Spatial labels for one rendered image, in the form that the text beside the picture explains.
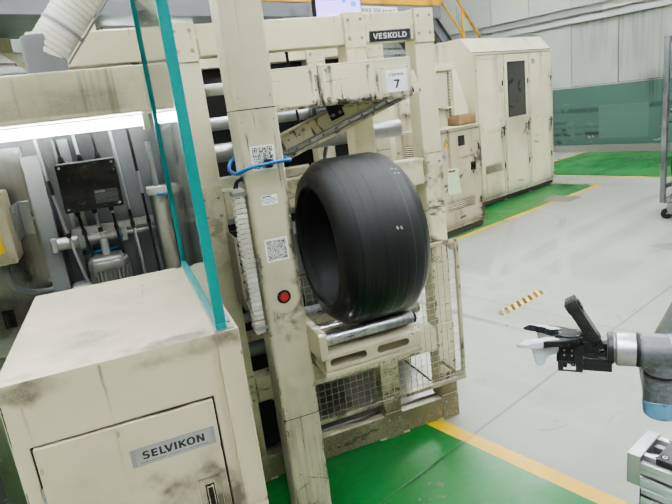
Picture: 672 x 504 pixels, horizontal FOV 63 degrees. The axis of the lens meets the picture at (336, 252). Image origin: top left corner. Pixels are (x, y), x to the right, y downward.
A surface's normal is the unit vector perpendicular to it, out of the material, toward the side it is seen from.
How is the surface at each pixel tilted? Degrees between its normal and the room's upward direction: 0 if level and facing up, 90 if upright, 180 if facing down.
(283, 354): 90
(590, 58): 90
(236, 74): 90
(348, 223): 72
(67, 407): 90
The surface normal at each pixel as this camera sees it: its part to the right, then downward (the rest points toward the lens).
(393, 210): 0.28, -0.26
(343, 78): 0.37, 0.19
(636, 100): -0.75, 0.25
